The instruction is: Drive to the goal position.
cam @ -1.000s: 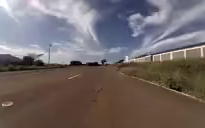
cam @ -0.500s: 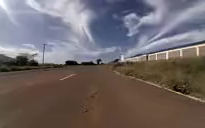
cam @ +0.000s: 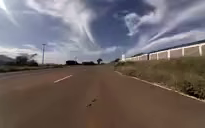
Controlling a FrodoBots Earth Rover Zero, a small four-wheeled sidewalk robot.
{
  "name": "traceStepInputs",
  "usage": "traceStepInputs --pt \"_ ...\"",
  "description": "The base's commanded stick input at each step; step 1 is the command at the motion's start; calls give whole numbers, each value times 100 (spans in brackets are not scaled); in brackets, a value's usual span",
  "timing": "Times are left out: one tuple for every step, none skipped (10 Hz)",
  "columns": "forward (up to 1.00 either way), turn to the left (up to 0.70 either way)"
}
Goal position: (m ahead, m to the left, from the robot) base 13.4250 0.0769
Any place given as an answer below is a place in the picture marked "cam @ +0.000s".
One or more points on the dark trees and bushes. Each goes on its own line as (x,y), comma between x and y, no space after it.
(13,60)

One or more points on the row of distant trees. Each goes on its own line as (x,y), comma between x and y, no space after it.
(86,62)

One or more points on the tall pole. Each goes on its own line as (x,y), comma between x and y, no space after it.
(43,53)

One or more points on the dry grass verge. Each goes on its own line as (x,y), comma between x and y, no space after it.
(176,73)

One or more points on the pale stone kerb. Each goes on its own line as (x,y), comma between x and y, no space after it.
(170,88)

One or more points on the long wall with white posts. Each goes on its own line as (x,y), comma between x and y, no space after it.
(176,52)

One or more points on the reddish brown asphalt road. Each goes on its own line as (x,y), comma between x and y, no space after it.
(96,103)

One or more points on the grass strip beside bushes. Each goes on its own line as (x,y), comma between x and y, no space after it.
(20,68)

